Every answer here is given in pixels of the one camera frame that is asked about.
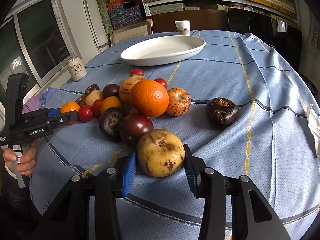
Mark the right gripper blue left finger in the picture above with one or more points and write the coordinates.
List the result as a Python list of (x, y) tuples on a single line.
[(128, 173)]

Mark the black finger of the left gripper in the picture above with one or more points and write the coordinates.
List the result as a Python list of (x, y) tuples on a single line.
[(65, 118)]

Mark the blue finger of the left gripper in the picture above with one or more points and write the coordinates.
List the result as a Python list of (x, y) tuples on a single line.
[(54, 112)]

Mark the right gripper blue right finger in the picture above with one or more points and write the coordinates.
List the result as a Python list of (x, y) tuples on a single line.
[(192, 171)]

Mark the small mandarin orange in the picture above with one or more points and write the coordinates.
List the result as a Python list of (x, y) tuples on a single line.
[(71, 107)]

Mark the yellow bruised apple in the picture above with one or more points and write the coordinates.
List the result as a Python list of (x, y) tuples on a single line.
[(160, 153)]

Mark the person's left hand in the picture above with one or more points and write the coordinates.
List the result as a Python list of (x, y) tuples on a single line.
[(27, 160)]

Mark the purple cloth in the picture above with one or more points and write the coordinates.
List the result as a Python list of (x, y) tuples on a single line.
[(38, 101)]

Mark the red cherry tomato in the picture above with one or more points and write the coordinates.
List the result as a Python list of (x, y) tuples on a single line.
[(85, 113)]

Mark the beige round fruit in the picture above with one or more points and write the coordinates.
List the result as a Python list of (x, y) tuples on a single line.
[(93, 97)]

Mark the dark purple fruit near pile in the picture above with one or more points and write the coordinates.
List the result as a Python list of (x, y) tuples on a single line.
[(110, 120)]

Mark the white drink can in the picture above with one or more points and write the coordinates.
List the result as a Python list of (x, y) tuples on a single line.
[(76, 69)]

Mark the small orange tangerine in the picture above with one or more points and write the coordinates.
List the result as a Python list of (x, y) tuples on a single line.
[(111, 102)]

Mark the dark red plum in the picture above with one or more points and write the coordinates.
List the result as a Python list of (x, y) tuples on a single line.
[(133, 127)]

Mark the small dark plum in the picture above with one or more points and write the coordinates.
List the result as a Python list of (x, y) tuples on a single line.
[(111, 90)]

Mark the dark purple mangosteen fruit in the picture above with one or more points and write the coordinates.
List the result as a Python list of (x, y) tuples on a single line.
[(221, 112)]

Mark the tan striped pepino melon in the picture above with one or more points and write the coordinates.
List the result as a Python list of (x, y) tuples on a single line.
[(126, 86)]

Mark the red striped apple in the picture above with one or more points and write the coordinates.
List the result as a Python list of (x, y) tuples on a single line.
[(179, 101)]

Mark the blue checked tablecloth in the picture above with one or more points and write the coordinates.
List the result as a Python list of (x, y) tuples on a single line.
[(270, 141)]

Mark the large orange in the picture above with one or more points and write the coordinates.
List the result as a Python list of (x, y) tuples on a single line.
[(149, 98)]

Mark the red tomato top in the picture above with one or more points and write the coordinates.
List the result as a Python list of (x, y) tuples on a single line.
[(137, 71)]

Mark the red tomato right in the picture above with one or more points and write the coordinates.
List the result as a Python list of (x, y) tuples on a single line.
[(162, 82)]

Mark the white oval plate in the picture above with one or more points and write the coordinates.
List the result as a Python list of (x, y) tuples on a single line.
[(163, 50)]

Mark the cardboard box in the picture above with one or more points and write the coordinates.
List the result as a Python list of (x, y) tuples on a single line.
[(139, 29)]

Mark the crumpled white tissue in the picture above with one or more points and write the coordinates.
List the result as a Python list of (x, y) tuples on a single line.
[(314, 126)]

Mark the white paper cup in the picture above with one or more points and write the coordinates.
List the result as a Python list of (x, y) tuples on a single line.
[(183, 27)]

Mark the window with grey frame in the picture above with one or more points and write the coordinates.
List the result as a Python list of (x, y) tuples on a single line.
[(36, 40)]

